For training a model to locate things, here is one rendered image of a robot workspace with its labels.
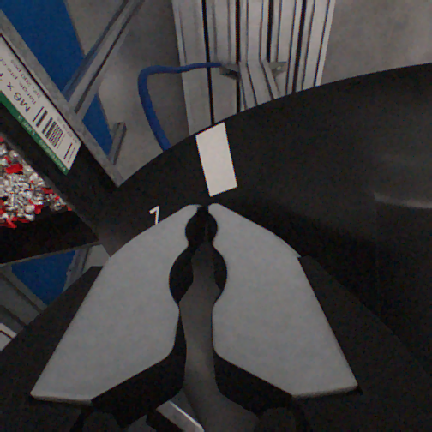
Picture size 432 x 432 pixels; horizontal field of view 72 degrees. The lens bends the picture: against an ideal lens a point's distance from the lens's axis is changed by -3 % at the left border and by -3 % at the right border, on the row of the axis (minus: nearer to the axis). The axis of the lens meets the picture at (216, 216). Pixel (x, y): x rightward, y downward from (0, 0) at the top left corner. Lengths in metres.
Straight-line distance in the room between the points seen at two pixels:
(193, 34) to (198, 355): 0.92
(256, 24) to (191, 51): 0.20
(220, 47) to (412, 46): 0.65
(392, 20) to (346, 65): 0.18
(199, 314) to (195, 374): 0.04
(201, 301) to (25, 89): 0.20
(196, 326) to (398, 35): 1.17
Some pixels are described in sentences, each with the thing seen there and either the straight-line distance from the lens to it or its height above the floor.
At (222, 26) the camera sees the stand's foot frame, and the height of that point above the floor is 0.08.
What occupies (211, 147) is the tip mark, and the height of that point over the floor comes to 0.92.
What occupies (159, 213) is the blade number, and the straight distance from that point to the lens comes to 0.18.
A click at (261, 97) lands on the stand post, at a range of 0.84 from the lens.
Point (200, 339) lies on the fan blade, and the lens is 0.18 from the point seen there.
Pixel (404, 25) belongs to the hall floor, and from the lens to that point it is 1.25.
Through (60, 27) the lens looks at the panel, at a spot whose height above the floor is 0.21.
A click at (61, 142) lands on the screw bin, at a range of 0.28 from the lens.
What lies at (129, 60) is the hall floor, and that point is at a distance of 1.15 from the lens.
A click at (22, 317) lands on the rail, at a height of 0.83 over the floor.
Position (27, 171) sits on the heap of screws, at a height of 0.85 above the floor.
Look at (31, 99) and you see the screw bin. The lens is 0.27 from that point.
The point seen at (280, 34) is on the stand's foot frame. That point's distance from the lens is 1.04.
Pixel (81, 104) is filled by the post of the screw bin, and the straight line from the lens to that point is 0.47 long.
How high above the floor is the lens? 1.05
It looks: 41 degrees down
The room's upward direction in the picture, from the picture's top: 178 degrees clockwise
